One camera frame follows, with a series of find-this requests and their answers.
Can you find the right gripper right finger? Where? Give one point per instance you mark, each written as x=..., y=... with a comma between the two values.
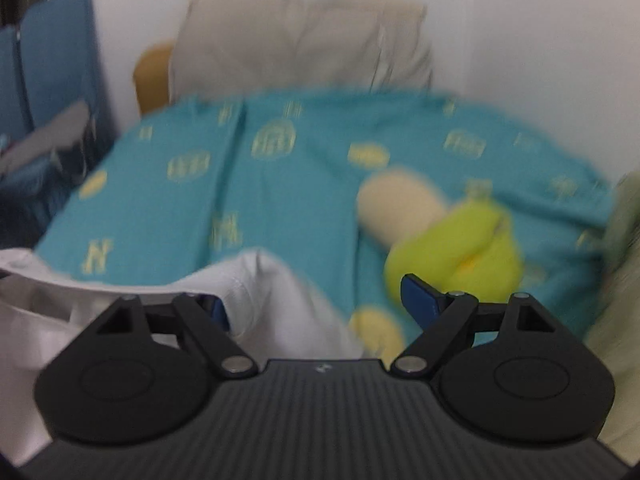
x=445, y=319

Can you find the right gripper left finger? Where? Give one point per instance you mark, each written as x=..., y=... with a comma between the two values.
x=223, y=357

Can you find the white t-shirt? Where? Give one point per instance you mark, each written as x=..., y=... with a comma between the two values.
x=269, y=310

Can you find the green plush toy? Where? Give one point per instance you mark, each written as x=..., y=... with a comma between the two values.
x=468, y=245

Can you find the teal patterned bed sheet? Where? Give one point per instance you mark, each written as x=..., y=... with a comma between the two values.
x=200, y=181

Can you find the green cartoon fleece blanket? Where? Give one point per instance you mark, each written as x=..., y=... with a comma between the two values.
x=615, y=336

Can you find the grey folded cloth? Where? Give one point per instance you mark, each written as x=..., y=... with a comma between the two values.
x=65, y=131

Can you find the blue covered chair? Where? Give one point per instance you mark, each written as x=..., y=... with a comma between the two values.
x=61, y=65
x=16, y=122

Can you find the grey pillow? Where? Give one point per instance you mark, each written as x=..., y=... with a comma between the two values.
x=233, y=47

